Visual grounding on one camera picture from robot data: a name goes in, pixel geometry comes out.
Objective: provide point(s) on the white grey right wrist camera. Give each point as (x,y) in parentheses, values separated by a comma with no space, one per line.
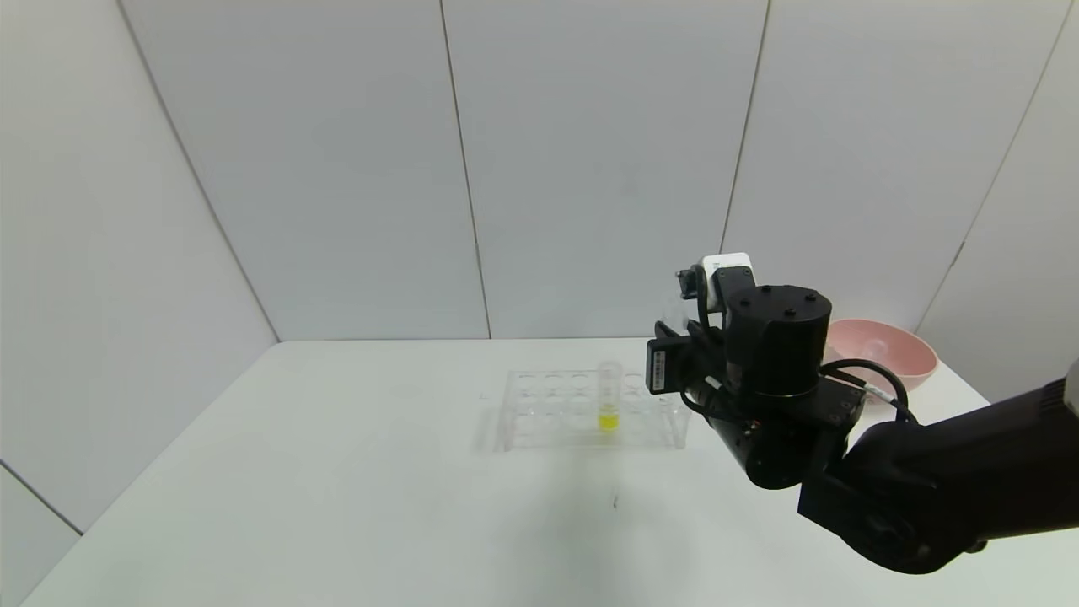
(729,274)

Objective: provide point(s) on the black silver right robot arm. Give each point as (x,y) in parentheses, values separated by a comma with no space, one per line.
(927,472)

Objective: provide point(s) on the clear plastic test tube rack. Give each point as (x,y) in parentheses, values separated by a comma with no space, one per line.
(556,413)

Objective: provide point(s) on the test tube with yellow pigment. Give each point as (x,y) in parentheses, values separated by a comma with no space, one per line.
(608,417)

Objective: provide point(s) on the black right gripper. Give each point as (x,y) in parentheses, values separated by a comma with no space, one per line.
(660,367)

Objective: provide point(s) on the pink bowl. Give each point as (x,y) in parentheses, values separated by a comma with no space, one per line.
(902,358)

